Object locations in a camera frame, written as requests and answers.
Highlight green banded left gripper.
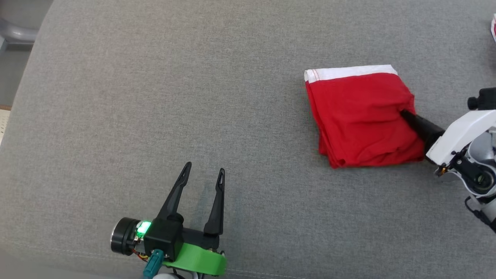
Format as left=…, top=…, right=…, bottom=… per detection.
left=156, top=162, right=227, bottom=277

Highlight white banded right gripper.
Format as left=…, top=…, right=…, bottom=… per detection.
left=399, top=109, right=496, bottom=167

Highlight red white shorts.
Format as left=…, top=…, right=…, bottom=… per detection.
left=304, top=65, right=427, bottom=169

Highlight grey fabric sofa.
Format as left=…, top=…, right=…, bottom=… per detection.
left=0, top=0, right=496, bottom=279

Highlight grey curved furniture leg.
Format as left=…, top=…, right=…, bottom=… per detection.
left=0, top=17, right=40, bottom=52

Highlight teal left camera connector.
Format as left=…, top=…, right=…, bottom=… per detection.
left=142, top=249, right=164, bottom=279

